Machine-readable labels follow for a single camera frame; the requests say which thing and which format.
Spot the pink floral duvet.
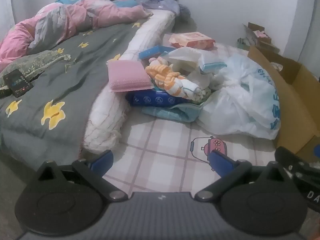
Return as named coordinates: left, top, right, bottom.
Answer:
left=0, top=0, right=154, bottom=67

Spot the pale green cloth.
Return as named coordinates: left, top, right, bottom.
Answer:
left=236, top=37, right=250, bottom=50

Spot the pink plaid bedsheet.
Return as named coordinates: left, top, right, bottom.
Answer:
left=102, top=32, right=278, bottom=195

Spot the pale blue tissue packet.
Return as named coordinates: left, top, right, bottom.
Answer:
left=198, top=60, right=228, bottom=75

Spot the lilac cloth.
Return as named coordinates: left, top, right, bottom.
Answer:
left=142, top=0, right=192, bottom=22

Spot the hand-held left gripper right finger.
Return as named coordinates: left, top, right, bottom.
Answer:
left=194, top=150, right=285, bottom=202

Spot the large white plastic bag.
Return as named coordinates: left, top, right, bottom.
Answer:
left=196, top=55, right=282, bottom=140

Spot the grey bedspread with yellow flowers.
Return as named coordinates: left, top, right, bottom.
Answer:
left=0, top=21, right=148, bottom=160

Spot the orange striped towel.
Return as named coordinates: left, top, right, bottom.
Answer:
left=145, top=64, right=200, bottom=98

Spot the dark blue packet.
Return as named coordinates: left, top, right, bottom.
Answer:
left=125, top=90, right=190, bottom=107

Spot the teal packet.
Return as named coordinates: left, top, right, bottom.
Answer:
left=141, top=104, right=208, bottom=123

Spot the black smartphone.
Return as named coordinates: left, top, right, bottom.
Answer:
left=3, top=69, right=34, bottom=98

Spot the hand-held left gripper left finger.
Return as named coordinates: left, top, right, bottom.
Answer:
left=37, top=149, right=128, bottom=202

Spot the small white plastic bag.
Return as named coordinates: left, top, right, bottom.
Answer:
left=166, top=46, right=227, bottom=80

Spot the small cardboard box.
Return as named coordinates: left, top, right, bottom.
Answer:
left=241, top=22, right=273, bottom=47

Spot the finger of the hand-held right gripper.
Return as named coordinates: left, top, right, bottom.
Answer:
left=274, top=146, right=300, bottom=178

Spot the green floral pillow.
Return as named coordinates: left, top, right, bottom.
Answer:
left=0, top=50, right=72, bottom=98

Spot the pink wet wipes packet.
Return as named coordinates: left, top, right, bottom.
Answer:
left=168, top=32, right=215, bottom=50

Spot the large cardboard box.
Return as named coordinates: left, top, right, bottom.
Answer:
left=247, top=45, right=320, bottom=163

